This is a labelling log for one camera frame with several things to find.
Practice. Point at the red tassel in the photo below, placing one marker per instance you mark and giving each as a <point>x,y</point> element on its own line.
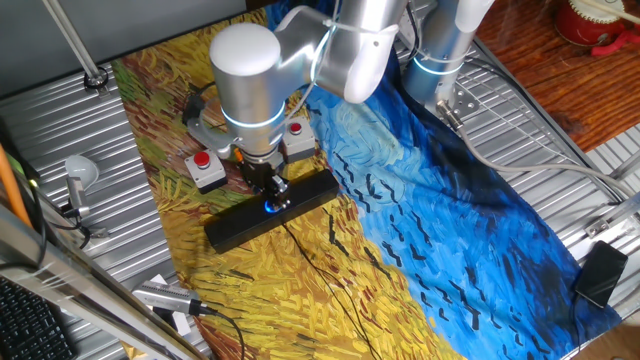
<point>607,47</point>

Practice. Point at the orange pole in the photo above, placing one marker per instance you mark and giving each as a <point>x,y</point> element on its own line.
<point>12,195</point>

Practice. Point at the metal pole with round base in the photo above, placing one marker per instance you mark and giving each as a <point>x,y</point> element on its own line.
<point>75,45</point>

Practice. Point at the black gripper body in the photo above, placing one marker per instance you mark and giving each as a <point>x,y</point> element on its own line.
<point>257,172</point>

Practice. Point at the aluminium frame beam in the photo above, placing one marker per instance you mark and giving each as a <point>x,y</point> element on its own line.
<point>75,285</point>

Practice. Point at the red drum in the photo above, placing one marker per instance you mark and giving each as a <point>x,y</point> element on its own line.
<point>580,27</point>

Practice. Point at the grey box large red button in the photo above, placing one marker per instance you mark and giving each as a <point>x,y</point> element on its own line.
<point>212,174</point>

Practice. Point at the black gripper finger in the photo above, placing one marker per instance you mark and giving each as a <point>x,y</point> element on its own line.
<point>281,192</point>
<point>269,195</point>

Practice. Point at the aluminium frame rail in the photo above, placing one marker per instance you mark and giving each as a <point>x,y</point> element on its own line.
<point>625,210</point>

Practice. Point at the silver depth camera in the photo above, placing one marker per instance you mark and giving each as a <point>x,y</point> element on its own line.
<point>165,297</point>
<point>77,197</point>

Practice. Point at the metal camera bracket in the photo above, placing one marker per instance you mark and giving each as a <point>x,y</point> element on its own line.
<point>99,232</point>

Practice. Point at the black flat rectangular device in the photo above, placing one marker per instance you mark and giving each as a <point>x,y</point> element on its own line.
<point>600,275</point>

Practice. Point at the painted blue yellow tablecloth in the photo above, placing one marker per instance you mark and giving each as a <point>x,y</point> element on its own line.
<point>450,200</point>

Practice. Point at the white paper card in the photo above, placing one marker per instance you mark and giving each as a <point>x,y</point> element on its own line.
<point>182,322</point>

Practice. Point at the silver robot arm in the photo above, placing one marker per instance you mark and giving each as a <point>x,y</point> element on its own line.
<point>250,75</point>

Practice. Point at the black keyboard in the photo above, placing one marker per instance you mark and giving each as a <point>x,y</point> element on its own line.
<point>25,330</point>

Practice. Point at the blue-lit speaker volume knob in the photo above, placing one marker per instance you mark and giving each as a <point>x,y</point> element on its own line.
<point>270,207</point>

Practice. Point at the grey box small red button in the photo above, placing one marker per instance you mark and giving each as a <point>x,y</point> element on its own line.
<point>300,142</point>

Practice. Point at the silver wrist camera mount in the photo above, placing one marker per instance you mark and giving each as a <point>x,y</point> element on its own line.
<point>210,135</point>

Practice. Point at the black speaker bar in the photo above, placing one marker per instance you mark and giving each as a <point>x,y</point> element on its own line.
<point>235,231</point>

